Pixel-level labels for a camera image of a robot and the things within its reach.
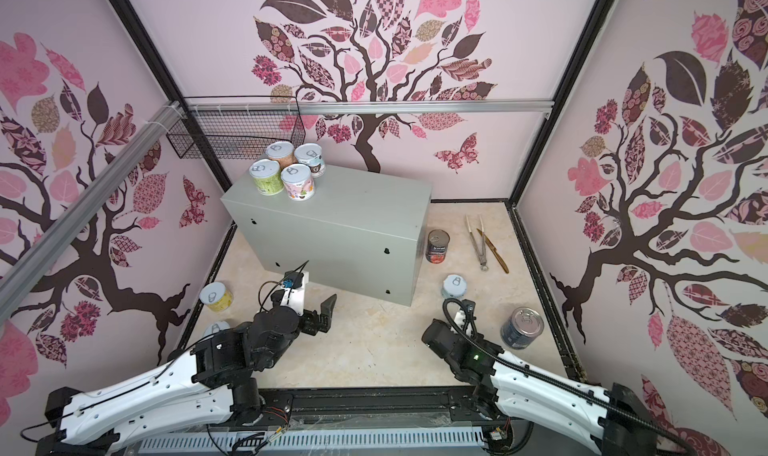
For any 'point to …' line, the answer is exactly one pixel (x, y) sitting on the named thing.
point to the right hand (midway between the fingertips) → (446, 327)
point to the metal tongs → (484, 266)
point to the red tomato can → (438, 240)
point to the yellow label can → (216, 297)
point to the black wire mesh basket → (229, 128)
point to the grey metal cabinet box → (356, 234)
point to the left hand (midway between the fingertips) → (319, 298)
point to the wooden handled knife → (495, 251)
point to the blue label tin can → (521, 327)
